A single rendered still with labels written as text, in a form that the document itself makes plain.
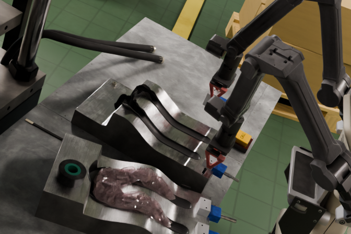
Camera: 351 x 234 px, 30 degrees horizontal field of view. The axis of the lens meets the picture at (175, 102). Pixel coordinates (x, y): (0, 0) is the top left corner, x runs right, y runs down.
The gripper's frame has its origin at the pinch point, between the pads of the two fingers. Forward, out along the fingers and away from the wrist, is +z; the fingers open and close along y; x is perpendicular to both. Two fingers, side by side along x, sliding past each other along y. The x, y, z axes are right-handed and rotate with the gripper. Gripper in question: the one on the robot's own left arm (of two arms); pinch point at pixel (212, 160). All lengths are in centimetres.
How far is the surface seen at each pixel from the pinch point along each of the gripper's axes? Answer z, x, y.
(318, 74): 55, 21, -200
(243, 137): 7.3, 4.1, -31.2
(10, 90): 12, -73, 7
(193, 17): 89, -76, -252
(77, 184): -2, -28, 43
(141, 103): -2.7, -30.3, -4.3
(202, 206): 2.7, 4.8, 18.7
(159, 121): 0.8, -22.5, -5.2
